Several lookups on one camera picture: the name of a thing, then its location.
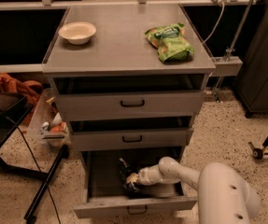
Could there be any black stand table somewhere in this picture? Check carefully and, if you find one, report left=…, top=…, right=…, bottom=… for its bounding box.
left=0, top=93, right=69, bottom=224

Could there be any bottom grey drawer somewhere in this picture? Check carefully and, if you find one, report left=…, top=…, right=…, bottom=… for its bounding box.
left=75, top=147, right=197, bottom=218

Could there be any white power cable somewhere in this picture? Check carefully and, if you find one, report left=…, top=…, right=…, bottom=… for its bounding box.
left=202, top=1, right=227, bottom=46

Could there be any middle grey drawer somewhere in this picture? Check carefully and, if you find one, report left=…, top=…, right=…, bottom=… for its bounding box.
left=70, top=117, right=193, bottom=151

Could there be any clear plastic bin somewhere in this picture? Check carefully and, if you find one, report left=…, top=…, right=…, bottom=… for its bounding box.
left=27, top=88, right=71, bottom=147

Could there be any white bowl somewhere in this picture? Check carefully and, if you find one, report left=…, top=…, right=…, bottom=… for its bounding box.
left=59, top=21, right=96, bottom=45

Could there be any grey drawer cabinet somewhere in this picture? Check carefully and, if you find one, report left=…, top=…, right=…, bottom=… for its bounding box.
left=41, top=3, right=217, bottom=219

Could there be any orange jacket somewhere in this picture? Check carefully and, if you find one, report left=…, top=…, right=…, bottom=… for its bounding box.
left=0, top=73, right=44, bottom=119

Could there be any green chip bag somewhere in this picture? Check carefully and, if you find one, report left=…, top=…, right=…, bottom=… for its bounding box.
left=145, top=22, right=194, bottom=63

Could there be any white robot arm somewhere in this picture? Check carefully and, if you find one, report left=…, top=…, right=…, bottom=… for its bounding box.
left=120, top=157, right=261, bottom=224

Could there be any blue chip bag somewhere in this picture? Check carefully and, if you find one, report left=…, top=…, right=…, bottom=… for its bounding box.
left=119, top=158, right=140, bottom=193

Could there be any metal pole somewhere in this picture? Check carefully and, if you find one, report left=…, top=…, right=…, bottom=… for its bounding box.
left=212, top=0, right=254, bottom=102

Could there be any grey drawer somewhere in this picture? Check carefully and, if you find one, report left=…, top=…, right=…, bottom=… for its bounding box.
left=53, top=74, right=205, bottom=121
left=70, top=117, right=193, bottom=151
left=75, top=147, right=197, bottom=218

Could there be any black cable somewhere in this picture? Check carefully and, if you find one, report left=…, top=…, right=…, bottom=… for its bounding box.
left=4, top=115, right=63, bottom=224

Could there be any top grey drawer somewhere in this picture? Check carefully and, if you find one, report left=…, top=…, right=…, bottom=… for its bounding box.
left=53, top=74, right=205, bottom=121

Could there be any dark cabinet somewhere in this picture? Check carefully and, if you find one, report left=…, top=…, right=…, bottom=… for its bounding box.
left=233, top=0, right=268, bottom=118

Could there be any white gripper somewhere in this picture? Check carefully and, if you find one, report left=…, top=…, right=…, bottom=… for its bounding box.
left=126, top=165, right=161, bottom=186

